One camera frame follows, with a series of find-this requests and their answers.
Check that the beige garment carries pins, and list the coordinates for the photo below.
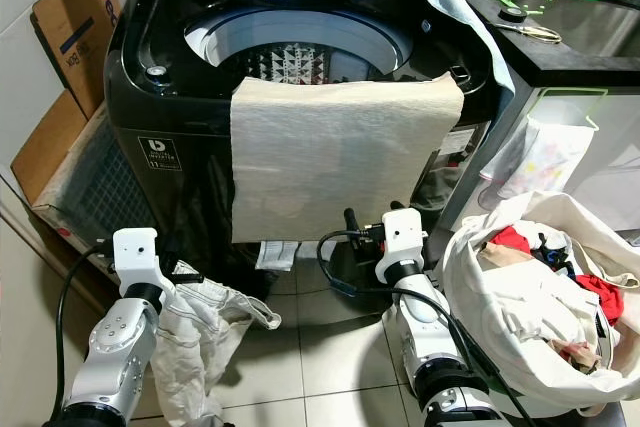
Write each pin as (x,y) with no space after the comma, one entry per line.
(508,258)

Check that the steel sink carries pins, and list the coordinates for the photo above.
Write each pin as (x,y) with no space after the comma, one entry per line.
(600,27)

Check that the flat brown cardboard sheet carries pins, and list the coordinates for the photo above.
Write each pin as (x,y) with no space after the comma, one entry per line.
(45,147)

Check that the beige towel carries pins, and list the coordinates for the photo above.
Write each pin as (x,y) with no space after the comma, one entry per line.
(340,157)

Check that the white laundry bag green print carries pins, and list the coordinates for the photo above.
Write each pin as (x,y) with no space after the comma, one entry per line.
(460,257)

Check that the off-white stitched garment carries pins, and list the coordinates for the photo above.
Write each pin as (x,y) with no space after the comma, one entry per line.
(215,332)

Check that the white folded garment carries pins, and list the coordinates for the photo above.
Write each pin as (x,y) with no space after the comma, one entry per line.
(545,302)

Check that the white sink cabinet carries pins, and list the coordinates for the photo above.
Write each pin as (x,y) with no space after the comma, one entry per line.
(622,157)

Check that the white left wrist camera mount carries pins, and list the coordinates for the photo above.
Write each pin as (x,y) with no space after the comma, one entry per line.
(138,252)

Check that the white care label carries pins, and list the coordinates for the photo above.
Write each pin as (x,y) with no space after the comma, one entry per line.
(275,255)

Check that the brown patterned garment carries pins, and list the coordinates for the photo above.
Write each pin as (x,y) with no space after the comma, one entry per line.
(572,355)

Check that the light blue cloth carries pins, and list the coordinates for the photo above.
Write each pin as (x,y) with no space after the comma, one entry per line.
(465,22)

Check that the red garment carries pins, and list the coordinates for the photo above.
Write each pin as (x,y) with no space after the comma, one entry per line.
(600,297)
(510,239)

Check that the black washing machine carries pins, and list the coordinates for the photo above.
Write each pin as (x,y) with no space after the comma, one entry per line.
(170,117)

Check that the clear printed plastic bag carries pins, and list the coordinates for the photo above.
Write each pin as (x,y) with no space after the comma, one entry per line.
(545,162)

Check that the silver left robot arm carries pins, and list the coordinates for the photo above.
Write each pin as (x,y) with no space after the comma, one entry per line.
(115,347)

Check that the black countertop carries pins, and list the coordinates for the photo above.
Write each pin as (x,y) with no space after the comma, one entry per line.
(590,67)

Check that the box with grid print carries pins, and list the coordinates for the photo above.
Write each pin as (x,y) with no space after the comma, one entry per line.
(95,177)

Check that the scissors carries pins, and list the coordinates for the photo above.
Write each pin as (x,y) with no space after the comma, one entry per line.
(532,31)

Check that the brown printed cardboard box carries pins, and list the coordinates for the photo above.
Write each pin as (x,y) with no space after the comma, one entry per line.
(78,32)

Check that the black and blue garment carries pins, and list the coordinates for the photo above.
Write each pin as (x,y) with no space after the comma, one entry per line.
(552,253)

